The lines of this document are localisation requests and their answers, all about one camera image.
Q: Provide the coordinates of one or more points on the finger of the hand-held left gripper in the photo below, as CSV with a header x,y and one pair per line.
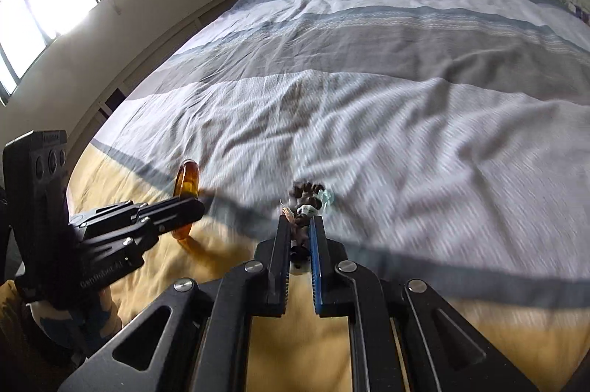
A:
x,y
184,210
120,249

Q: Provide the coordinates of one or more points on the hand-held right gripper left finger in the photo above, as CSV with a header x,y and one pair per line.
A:
x,y
282,263

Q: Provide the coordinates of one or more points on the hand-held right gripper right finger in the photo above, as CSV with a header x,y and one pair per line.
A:
x,y
317,263

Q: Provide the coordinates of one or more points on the amber translucent bangle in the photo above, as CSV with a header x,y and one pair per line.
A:
x,y
186,180

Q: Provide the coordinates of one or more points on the striped grey yellow duvet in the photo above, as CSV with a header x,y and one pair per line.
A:
x,y
392,120

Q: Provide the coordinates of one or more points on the wooden bed side frame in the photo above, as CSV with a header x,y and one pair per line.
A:
x,y
152,51

